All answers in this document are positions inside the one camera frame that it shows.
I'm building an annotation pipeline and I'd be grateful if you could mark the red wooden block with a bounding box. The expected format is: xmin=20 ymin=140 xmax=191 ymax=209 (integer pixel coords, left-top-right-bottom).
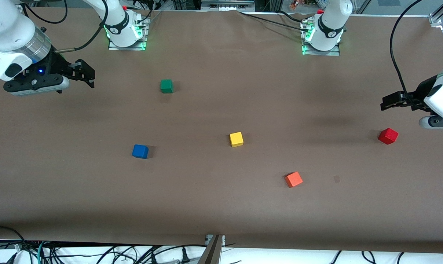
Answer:
xmin=377 ymin=128 xmax=399 ymax=145

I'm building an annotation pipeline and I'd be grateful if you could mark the blue wooden block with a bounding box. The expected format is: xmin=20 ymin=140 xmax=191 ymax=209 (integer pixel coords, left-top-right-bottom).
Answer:
xmin=132 ymin=144 xmax=149 ymax=160

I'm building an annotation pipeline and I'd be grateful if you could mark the orange wooden block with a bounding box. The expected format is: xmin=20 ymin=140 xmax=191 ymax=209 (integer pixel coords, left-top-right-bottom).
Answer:
xmin=284 ymin=171 xmax=304 ymax=188

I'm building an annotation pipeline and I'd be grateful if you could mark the grey background box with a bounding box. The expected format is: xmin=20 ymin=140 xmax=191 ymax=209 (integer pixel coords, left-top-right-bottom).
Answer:
xmin=201 ymin=0 xmax=256 ymax=11

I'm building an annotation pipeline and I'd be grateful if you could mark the yellow wooden block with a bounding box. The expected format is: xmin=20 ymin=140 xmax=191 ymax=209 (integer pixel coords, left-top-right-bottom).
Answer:
xmin=229 ymin=132 xmax=244 ymax=148

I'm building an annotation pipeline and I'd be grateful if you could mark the aluminium profile bar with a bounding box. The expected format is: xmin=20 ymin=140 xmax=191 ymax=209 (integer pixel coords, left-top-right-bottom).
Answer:
xmin=197 ymin=234 xmax=226 ymax=264

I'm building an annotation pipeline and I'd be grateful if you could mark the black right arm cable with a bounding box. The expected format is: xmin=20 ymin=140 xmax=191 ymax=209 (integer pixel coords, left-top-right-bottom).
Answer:
xmin=23 ymin=0 xmax=109 ymax=52

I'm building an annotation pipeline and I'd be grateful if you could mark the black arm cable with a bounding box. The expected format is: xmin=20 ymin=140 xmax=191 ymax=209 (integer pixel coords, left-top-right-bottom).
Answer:
xmin=23 ymin=0 xmax=109 ymax=52
xmin=389 ymin=0 xmax=424 ymax=100

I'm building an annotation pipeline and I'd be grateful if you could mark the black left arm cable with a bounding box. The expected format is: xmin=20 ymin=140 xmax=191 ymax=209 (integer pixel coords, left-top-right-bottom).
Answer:
xmin=389 ymin=0 xmax=424 ymax=100

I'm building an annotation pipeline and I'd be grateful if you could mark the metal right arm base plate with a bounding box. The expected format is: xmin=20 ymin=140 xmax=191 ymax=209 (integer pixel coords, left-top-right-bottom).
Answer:
xmin=108 ymin=15 xmax=150 ymax=51

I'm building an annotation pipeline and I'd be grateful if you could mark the aluminium frame corner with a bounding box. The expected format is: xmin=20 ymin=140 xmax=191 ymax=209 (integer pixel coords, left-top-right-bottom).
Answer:
xmin=428 ymin=0 xmax=443 ymax=27

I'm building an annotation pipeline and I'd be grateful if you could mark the black table cable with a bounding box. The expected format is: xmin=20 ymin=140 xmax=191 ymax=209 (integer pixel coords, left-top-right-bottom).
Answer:
xmin=238 ymin=11 xmax=311 ymax=33

